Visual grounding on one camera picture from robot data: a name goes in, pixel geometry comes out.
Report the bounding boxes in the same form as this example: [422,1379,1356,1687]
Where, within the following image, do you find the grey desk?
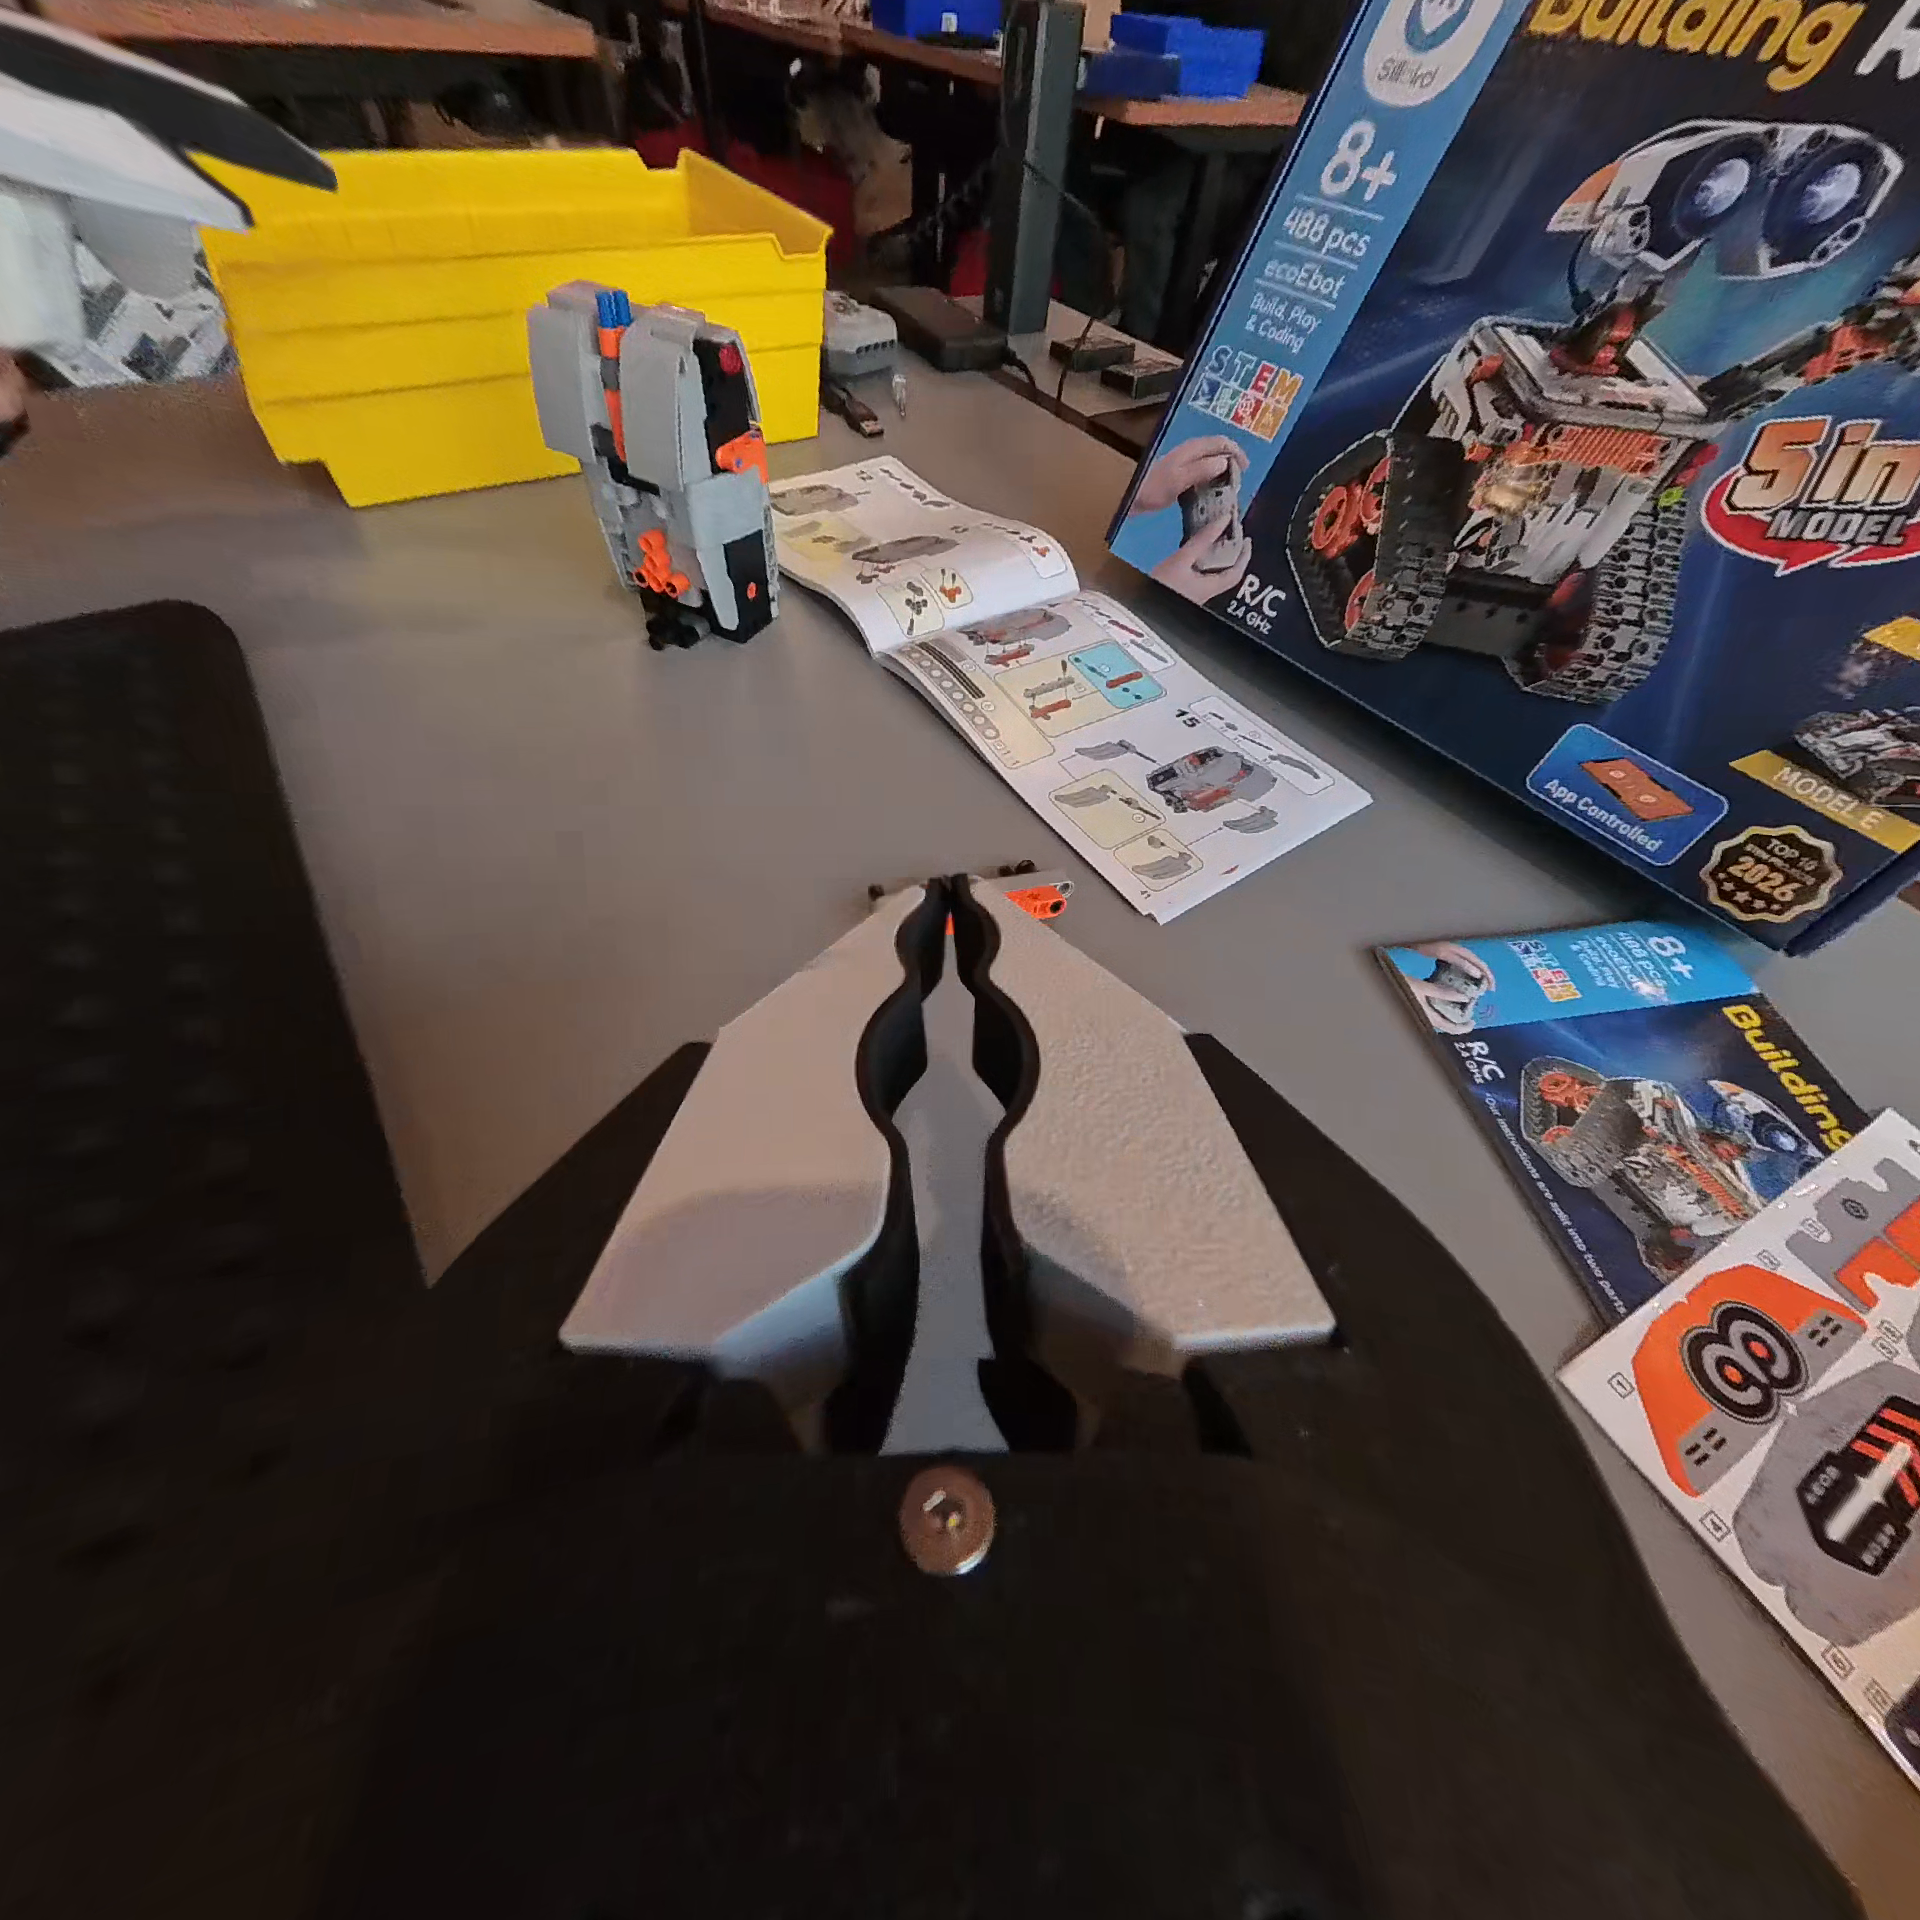
[0,324,1920,1920]

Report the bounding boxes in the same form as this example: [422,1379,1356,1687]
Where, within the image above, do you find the grey brick-built robot model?
[520,277,777,648]

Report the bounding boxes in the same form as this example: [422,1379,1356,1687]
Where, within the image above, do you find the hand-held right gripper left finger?
[559,879,956,1449]

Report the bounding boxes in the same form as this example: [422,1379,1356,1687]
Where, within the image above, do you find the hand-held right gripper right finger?
[954,879,1337,1449]

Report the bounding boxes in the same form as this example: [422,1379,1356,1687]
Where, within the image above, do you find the open white instruction booklet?
[771,451,1374,919]

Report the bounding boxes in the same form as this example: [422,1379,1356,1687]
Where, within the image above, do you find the blue cover booklet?
[1374,919,1876,1325]

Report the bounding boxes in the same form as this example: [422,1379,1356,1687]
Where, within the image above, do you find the orange grey sticker sheet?
[1560,1112,1920,1795]

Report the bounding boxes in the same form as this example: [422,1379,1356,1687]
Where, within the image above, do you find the black dimpled mat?
[0,596,438,1920]

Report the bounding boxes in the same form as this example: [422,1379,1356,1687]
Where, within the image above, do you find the black power adapter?
[870,277,1014,368]

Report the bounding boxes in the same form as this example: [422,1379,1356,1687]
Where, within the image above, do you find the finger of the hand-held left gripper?
[0,14,343,358]

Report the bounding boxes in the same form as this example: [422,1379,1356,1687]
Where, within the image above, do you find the red bag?
[625,124,865,241]

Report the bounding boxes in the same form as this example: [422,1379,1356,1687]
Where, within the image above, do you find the long wooden table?
[692,0,1306,128]

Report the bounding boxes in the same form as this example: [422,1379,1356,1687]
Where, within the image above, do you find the yellow plastic bin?
[195,143,831,508]

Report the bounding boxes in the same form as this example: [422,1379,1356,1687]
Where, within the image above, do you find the orange and grey brick beam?
[870,865,1076,939]

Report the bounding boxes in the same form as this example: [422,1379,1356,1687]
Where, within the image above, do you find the blue robot kit box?
[1104,0,1920,962]

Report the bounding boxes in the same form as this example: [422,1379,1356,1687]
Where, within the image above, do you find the grey electronic brick hub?
[813,289,897,381]

